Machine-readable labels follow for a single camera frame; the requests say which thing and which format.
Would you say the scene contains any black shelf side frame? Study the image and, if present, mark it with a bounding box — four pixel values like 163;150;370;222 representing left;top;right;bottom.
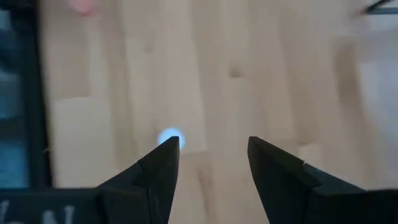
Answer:
360;0;398;16

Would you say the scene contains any green pill vial white cap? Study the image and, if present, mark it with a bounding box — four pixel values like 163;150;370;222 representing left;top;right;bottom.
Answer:
157;126;187;150

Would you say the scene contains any pink pill vial white cap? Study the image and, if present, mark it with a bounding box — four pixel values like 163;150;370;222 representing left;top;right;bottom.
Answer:
68;0;98;16

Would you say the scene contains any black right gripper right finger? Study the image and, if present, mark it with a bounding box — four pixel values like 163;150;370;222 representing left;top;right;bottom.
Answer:
247;136;389;224

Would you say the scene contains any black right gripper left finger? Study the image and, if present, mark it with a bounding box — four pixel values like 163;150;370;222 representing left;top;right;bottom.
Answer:
96;136;181;224

